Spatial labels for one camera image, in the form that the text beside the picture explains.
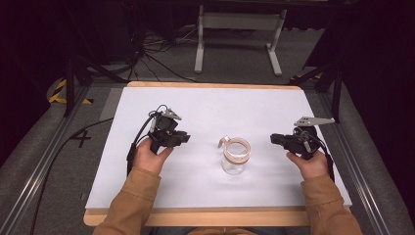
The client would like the person's left hand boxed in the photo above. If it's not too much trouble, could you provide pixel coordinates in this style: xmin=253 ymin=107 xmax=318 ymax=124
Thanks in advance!
xmin=132 ymin=138 xmax=174 ymax=176

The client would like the white table mat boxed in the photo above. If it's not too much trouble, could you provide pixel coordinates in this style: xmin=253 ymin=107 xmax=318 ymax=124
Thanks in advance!
xmin=85 ymin=86 xmax=353 ymax=211

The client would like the clear glass jar with lid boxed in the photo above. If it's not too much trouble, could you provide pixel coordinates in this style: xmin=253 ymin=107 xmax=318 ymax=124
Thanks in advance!
xmin=217 ymin=135 xmax=253 ymax=175

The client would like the black floor cable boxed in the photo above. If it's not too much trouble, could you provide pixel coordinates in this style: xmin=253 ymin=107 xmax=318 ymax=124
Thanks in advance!
xmin=28 ymin=117 xmax=115 ymax=235

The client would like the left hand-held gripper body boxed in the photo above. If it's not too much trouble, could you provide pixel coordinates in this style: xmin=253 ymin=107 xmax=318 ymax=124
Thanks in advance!
xmin=148 ymin=109 xmax=184 ymax=155

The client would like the bundle of floor cables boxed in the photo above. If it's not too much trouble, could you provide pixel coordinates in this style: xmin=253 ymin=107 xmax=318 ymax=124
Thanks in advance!
xmin=125 ymin=23 xmax=201 ymax=83

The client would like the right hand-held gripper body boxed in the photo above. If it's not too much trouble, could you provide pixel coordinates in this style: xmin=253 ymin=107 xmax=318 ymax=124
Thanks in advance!
xmin=283 ymin=116 xmax=336 ymax=161

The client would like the person's right hand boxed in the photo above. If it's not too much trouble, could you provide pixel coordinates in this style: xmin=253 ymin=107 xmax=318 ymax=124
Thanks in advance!
xmin=286 ymin=150 xmax=330 ymax=181

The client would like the aluminium floor rail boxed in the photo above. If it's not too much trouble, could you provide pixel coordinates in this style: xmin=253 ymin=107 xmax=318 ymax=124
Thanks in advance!
xmin=317 ymin=92 xmax=392 ymax=235
xmin=0 ymin=85 xmax=91 ymax=235

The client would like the black metal stand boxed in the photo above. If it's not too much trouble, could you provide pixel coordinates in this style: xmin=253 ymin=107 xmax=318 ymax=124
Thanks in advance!
xmin=63 ymin=53 xmax=129 ymax=118
xmin=287 ymin=60 xmax=345 ymax=124

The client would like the white metal table frame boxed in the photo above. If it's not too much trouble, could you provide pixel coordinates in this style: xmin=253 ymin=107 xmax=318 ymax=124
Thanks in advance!
xmin=194 ymin=4 xmax=289 ymax=77

